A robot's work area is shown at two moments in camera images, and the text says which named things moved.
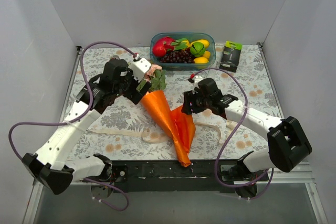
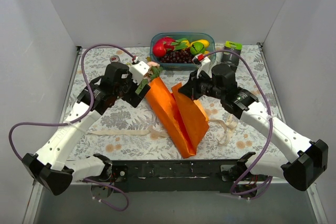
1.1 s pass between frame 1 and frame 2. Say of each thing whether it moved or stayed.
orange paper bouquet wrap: moved
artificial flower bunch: moved
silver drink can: stayed
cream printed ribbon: moved
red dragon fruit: stayed
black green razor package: stayed
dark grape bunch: stayed
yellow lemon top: stayed
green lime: stayed
